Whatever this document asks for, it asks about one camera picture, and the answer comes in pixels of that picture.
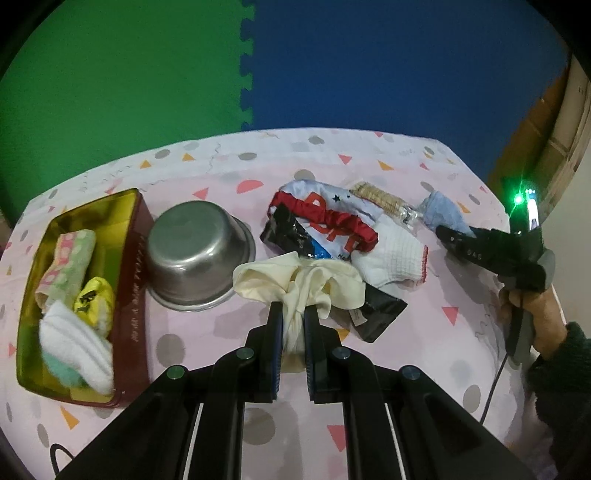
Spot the gold and red tin box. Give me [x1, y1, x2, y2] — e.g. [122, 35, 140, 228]
[16, 189, 153, 408]

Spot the green foam mat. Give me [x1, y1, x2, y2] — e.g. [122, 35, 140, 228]
[1, 1, 254, 222]

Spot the dark sleeve forearm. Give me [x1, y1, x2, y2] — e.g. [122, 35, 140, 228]
[528, 322, 590, 479]

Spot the black cable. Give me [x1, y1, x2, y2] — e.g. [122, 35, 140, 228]
[479, 352, 509, 425]

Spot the clear bag of cotton swabs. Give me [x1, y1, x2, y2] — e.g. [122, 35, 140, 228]
[349, 181, 420, 231]

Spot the black and purple snack packet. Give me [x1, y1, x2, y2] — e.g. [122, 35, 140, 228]
[260, 203, 408, 343]

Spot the white knit glove red cuff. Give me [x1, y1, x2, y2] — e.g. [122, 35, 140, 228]
[351, 214, 429, 288]

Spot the yellow and grey sock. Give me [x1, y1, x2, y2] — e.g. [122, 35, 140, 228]
[73, 277, 115, 338]

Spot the person's right hand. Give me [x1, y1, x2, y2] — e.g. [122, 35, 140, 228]
[499, 285, 568, 360]

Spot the teal fluffy soft item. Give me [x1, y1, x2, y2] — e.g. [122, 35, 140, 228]
[42, 352, 87, 389]

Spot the brown wooden furniture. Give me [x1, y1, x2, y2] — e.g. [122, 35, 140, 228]
[487, 56, 590, 219]

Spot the cream white cloth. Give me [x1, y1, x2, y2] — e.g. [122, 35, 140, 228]
[232, 252, 366, 373]

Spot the stainless steel bowl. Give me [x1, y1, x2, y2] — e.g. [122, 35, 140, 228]
[146, 201, 256, 311]

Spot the red and light blue satin cloth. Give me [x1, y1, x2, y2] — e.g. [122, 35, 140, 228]
[267, 180, 383, 260]

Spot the white fluffy towel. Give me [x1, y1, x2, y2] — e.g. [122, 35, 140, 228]
[39, 301, 114, 396]

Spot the pastel patterned cloth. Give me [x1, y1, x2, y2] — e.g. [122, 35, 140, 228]
[34, 229, 96, 314]

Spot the blue foam mat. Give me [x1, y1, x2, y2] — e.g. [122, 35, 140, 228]
[240, 1, 568, 178]

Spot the light blue fuzzy towel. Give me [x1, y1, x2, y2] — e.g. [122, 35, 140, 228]
[418, 191, 476, 238]

